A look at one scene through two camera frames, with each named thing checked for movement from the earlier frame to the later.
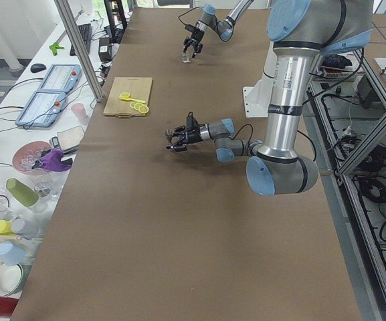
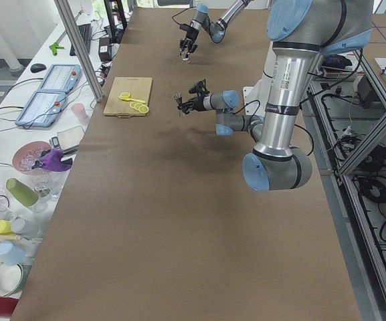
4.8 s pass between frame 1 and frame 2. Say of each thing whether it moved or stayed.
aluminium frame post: stayed
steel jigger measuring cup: moved
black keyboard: stayed
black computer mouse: stayed
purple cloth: stayed
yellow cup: stayed
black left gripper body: moved
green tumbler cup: stayed
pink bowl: stayed
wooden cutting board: stayed
